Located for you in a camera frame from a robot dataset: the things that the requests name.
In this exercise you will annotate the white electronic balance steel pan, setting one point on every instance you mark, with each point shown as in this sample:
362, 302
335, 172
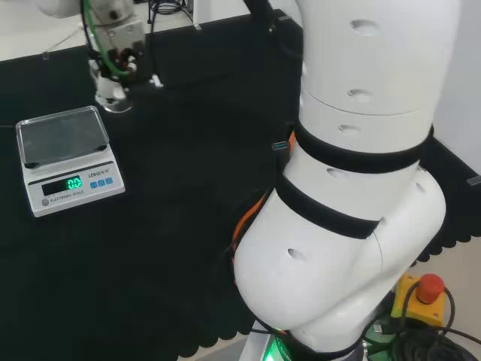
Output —
71, 176

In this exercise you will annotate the blue plug connector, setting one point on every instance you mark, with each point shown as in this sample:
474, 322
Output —
281, 146

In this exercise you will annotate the black bench cloth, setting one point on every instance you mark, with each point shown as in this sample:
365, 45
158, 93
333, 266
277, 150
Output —
158, 210

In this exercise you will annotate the clear glass beaker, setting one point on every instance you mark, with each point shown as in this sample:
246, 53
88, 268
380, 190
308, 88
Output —
119, 108

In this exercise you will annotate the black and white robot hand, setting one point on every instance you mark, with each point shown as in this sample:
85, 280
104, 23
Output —
138, 71

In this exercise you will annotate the yellow stop button red cap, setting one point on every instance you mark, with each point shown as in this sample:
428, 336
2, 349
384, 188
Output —
424, 297

